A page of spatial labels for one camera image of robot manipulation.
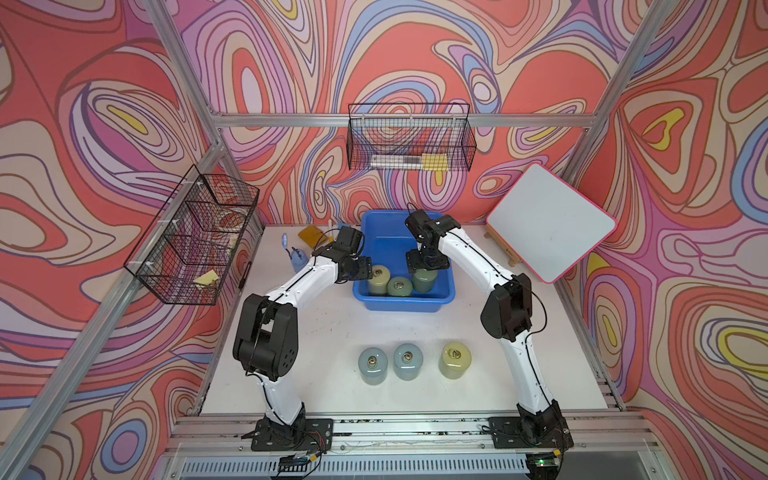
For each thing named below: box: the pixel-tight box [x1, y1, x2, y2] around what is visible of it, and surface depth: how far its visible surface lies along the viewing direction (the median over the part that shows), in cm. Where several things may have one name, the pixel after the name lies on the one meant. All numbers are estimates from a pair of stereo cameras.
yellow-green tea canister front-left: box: [368, 265, 391, 295], surface depth 95 cm
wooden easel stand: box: [484, 223, 523, 268], surface depth 109 cm
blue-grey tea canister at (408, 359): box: [393, 343, 424, 381], surface depth 80 cm
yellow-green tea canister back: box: [438, 342, 472, 380], surface depth 80 cm
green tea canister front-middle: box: [387, 276, 413, 297], surface depth 93 cm
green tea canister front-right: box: [412, 268, 438, 293], surface depth 93 cm
